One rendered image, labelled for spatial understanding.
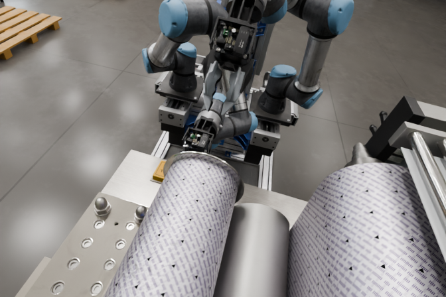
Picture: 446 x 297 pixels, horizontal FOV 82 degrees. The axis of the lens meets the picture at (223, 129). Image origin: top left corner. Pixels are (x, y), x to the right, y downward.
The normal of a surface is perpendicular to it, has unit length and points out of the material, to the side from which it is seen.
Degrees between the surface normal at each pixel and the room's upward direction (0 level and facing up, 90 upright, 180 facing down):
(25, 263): 0
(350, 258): 59
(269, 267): 17
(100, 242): 0
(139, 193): 0
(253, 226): 12
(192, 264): 28
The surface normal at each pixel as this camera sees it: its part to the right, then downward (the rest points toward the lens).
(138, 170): 0.16, -0.72
